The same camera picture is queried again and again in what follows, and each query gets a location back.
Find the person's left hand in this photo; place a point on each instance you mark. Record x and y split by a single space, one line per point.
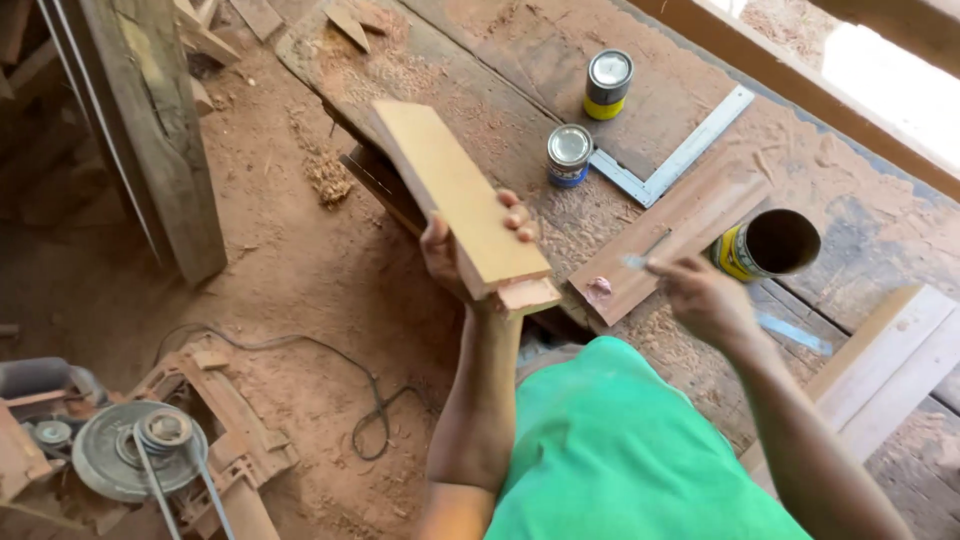
444 259

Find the upright wooden post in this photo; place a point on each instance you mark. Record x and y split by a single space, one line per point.
142 127

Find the person's right hand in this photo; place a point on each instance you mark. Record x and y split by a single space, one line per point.
701 300

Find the reddish wooden moulding piece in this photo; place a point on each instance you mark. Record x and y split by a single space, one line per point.
671 236

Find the metal putty knife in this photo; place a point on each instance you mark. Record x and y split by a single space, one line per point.
643 253

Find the dark wooden piece under board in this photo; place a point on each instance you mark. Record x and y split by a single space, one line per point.
379 187

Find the person's green shirt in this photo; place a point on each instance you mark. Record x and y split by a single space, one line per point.
622 457

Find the open yellow label tin can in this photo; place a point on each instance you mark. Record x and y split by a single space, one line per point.
765 245

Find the pile of wood scraps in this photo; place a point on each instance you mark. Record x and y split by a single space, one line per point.
247 30

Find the metal carpenter's square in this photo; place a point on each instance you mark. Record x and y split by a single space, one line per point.
675 154

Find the person's right fingers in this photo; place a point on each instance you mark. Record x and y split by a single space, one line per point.
667 274

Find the metal blade strip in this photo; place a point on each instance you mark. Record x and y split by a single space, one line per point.
793 332

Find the wooden window frame beam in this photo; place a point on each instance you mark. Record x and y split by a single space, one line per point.
795 82

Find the belt driven machine with pulley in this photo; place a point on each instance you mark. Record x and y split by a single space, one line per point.
127 450

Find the closed blue label tin can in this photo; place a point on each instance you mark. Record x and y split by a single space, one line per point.
568 155

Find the closed yellow label tin can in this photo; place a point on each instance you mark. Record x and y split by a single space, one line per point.
607 84

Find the pale wooden plank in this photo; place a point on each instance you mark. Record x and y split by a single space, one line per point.
877 375

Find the pink putty blob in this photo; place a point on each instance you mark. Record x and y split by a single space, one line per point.
598 289

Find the light brown wooden board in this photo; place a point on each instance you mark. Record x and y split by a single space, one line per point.
457 191

